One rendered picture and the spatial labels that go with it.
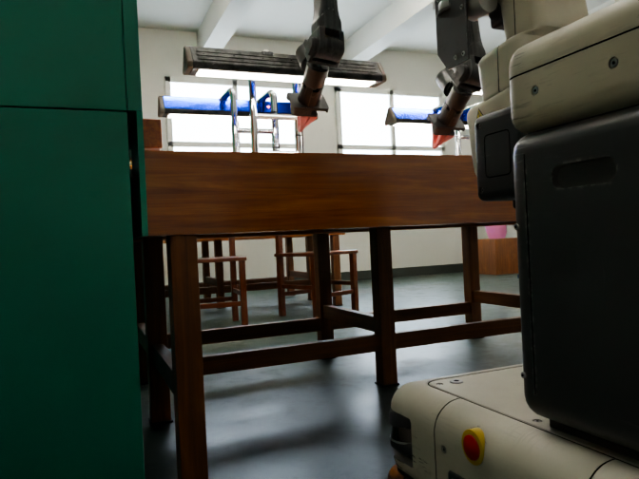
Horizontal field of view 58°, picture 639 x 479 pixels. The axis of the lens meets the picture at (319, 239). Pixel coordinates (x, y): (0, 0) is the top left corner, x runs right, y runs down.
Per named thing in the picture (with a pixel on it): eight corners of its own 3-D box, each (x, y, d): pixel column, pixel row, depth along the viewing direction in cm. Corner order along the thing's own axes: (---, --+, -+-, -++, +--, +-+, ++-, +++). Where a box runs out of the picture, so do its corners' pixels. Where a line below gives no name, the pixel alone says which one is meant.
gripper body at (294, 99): (284, 98, 150) (291, 73, 145) (320, 100, 154) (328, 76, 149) (291, 113, 146) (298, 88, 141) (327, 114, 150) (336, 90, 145)
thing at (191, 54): (387, 81, 180) (386, 58, 180) (186, 67, 156) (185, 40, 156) (375, 87, 187) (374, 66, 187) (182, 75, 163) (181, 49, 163)
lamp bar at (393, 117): (509, 126, 269) (508, 111, 269) (393, 122, 245) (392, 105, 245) (496, 129, 276) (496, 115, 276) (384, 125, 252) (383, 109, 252)
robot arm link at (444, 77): (466, 68, 149) (491, 75, 153) (449, 45, 156) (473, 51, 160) (442, 105, 156) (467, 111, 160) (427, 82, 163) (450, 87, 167)
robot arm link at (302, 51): (314, 41, 134) (345, 48, 138) (301, 16, 141) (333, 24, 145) (297, 84, 142) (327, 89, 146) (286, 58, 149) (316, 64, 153)
